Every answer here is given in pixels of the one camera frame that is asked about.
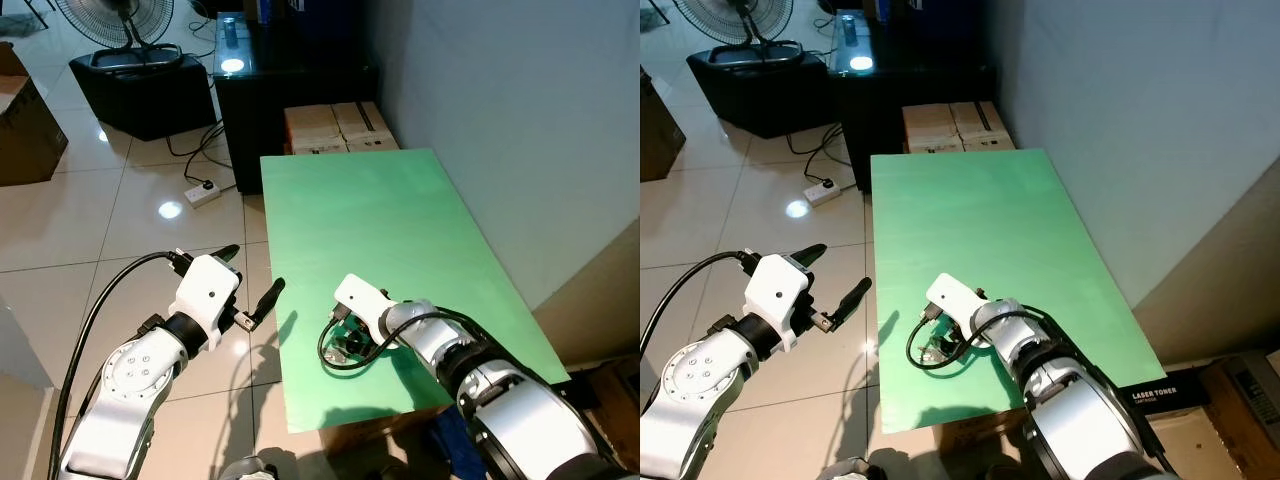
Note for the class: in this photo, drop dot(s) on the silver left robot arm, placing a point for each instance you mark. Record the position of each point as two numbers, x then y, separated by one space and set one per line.
700 380
130 375

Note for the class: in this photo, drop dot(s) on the white power strip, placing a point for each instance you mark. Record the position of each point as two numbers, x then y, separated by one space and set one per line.
822 192
204 194

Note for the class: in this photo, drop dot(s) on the cardboard box under board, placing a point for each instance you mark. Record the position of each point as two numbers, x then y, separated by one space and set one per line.
370 432
980 435

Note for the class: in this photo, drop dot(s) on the green foam board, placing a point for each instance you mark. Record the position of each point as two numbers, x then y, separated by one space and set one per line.
380 220
980 220

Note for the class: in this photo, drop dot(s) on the grey robot leg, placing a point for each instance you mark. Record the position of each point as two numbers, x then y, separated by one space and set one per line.
855 470
248 469

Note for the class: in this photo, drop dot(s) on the black box under fan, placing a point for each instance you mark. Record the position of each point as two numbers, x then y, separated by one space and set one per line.
150 100
770 100

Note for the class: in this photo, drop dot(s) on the black cabinet with glass top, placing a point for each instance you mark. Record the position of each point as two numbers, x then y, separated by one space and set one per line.
900 110
290 100

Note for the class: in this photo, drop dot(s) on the open brown cardboard box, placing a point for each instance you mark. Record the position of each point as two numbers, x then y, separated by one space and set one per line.
660 130
30 140

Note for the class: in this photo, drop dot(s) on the large brown cardboard box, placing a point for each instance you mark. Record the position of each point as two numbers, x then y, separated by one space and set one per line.
610 410
1245 420

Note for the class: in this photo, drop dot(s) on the black laser toner box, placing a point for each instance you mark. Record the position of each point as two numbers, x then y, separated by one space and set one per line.
1170 398

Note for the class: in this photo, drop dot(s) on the black standing fan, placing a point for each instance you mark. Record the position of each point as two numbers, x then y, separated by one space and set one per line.
740 15
120 15

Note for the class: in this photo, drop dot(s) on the dark blue box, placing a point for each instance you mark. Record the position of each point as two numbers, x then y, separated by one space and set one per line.
290 10
920 8

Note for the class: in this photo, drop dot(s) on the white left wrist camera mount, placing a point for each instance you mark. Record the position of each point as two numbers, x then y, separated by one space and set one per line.
205 295
778 290

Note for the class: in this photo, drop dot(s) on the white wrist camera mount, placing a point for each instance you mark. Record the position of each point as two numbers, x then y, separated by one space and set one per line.
205 295
778 290
950 298
360 298

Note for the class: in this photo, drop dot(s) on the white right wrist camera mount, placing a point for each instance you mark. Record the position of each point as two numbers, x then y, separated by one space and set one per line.
950 298
360 298

